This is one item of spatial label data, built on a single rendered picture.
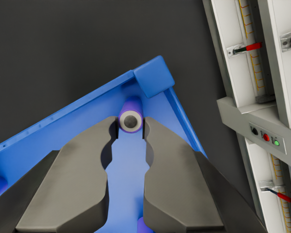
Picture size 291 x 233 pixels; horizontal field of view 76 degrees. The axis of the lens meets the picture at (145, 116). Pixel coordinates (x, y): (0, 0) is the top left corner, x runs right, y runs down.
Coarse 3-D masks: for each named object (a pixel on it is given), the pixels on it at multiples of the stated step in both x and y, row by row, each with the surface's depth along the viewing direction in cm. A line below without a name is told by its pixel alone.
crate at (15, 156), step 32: (160, 64) 11; (96, 96) 14; (128, 96) 19; (160, 96) 19; (32, 128) 14; (64, 128) 19; (192, 128) 15; (0, 160) 20; (32, 160) 20; (128, 160) 21; (128, 192) 22; (128, 224) 23
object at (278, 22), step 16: (272, 0) 30; (288, 0) 29; (272, 16) 31; (288, 16) 30; (272, 32) 32; (288, 32) 31; (272, 48) 33; (288, 48) 30; (272, 64) 35; (288, 64) 32; (288, 80) 33; (288, 96) 34; (288, 112) 35
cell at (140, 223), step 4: (140, 220) 22; (140, 224) 21; (144, 224) 21; (140, 228) 21; (144, 228) 21; (148, 228) 21; (140, 232) 20; (144, 232) 20; (148, 232) 20; (152, 232) 21
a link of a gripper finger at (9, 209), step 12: (48, 156) 9; (36, 168) 8; (48, 168) 8; (24, 180) 8; (36, 180) 8; (12, 192) 7; (24, 192) 7; (0, 204) 7; (12, 204) 7; (24, 204) 7; (0, 216) 6; (12, 216) 6; (0, 228) 6; (12, 228) 6
